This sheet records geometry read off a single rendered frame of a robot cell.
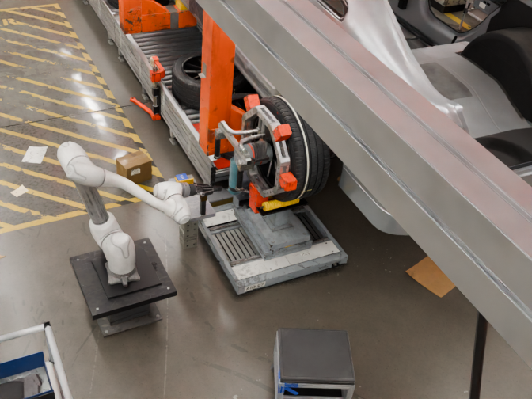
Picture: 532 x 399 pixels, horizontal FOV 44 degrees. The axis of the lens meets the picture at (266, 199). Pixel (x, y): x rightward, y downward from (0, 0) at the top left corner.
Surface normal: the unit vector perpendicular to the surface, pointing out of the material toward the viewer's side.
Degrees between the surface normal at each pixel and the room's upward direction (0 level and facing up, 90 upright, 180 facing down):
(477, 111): 22
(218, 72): 90
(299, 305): 0
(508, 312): 90
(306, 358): 0
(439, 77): 2
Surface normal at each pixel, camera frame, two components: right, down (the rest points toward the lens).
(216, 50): 0.44, 0.60
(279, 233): 0.09, -0.77
